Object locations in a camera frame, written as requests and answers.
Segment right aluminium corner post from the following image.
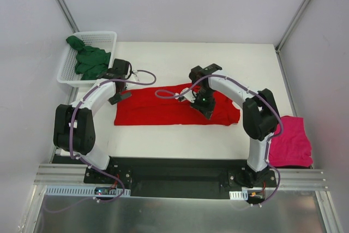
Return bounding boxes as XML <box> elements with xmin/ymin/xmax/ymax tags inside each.
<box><xmin>275</xmin><ymin>0</ymin><xmax>312</xmax><ymax>54</ymax></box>

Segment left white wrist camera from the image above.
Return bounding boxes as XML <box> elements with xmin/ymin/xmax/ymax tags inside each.
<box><xmin>128</xmin><ymin>70</ymin><xmax>140</xmax><ymax>83</ymax></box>

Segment red t shirt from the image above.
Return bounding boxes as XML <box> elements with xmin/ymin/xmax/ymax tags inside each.
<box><xmin>114</xmin><ymin>87</ymin><xmax>240</xmax><ymax>126</ymax></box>

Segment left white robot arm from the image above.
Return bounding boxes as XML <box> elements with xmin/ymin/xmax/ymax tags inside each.
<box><xmin>53</xmin><ymin>59</ymin><xmax>132</xmax><ymax>183</ymax></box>

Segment right white cable duct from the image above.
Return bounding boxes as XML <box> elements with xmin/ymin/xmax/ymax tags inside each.
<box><xmin>229</xmin><ymin>190</ymin><xmax>248</xmax><ymax>201</ymax></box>

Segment green t shirt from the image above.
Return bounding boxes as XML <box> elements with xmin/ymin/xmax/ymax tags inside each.
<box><xmin>66</xmin><ymin>35</ymin><xmax>111</xmax><ymax>81</ymax></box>

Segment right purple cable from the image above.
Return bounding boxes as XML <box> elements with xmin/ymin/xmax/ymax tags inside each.
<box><xmin>154</xmin><ymin>74</ymin><xmax>284</xmax><ymax>212</ymax></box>

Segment left white cable duct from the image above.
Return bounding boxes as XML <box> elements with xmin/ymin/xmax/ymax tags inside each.
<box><xmin>46</xmin><ymin>186</ymin><xmax>130</xmax><ymax>198</ymax></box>

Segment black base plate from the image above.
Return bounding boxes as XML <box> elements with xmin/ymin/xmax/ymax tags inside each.
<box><xmin>83</xmin><ymin>157</ymin><xmax>280</xmax><ymax>200</ymax></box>

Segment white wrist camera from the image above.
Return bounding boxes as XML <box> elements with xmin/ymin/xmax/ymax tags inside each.
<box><xmin>128</xmin><ymin>70</ymin><xmax>140</xmax><ymax>83</ymax></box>
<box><xmin>176</xmin><ymin>88</ymin><xmax>197</xmax><ymax>103</ymax></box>

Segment pink folded t shirt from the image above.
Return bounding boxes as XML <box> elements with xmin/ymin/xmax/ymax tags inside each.
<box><xmin>269</xmin><ymin>116</ymin><xmax>313</xmax><ymax>168</ymax></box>

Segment white cable duct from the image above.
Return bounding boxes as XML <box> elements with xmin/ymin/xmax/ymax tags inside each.
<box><xmin>46</xmin><ymin>186</ymin><xmax>130</xmax><ymax>198</ymax></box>
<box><xmin>229</xmin><ymin>190</ymin><xmax>248</xmax><ymax>201</ymax></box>

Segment left aluminium corner post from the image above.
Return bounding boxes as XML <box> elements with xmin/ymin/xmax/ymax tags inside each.
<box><xmin>40</xmin><ymin>0</ymin><xmax>80</xmax><ymax>34</ymax></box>

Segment aluminium corner post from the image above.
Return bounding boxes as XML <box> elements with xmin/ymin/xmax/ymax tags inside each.
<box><xmin>40</xmin><ymin>0</ymin><xmax>80</xmax><ymax>34</ymax></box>
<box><xmin>275</xmin><ymin>0</ymin><xmax>312</xmax><ymax>54</ymax></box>

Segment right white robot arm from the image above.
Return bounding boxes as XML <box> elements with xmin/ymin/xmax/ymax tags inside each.
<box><xmin>189</xmin><ymin>64</ymin><xmax>281</xmax><ymax>188</ymax></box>

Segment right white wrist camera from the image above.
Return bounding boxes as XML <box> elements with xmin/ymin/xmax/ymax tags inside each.
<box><xmin>176</xmin><ymin>88</ymin><xmax>197</xmax><ymax>103</ymax></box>

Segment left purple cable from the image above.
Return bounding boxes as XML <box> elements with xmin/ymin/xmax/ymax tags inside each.
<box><xmin>43</xmin><ymin>69</ymin><xmax>158</xmax><ymax>213</ymax></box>

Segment aluminium frame rail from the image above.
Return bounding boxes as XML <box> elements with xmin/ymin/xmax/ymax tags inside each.
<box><xmin>34</xmin><ymin>164</ymin><xmax>330</xmax><ymax>191</ymax></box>

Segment purple cable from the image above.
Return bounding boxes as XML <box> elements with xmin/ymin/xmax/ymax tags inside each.
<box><xmin>43</xmin><ymin>69</ymin><xmax>158</xmax><ymax>213</ymax></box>
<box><xmin>154</xmin><ymin>74</ymin><xmax>284</xmax><ymax>212</ymax></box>

